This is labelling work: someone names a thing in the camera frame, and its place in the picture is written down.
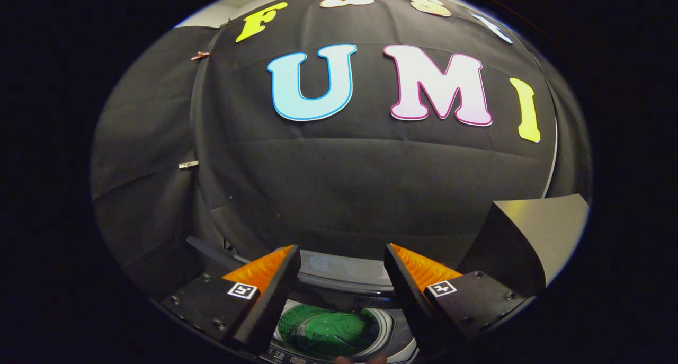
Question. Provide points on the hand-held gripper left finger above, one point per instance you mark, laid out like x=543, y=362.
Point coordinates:
x=275, y=295

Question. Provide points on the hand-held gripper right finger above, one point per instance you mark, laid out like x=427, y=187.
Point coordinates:
x=405, y=295

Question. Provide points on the dark grey washing machine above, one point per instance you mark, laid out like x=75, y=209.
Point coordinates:
x=344, y=274

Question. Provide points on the green button shirt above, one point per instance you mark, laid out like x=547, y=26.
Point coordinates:
x=328, y=332

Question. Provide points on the black backdrop cloth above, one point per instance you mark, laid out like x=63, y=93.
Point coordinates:
x=344, y=184

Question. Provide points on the silver cloth clip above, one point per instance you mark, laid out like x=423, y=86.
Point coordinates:
x=188, y=164

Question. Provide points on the grey top beige cabinet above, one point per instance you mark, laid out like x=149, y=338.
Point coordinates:
x=551, y=231

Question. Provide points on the pink cloth clip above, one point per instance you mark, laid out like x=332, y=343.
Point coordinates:
x=200, y=55

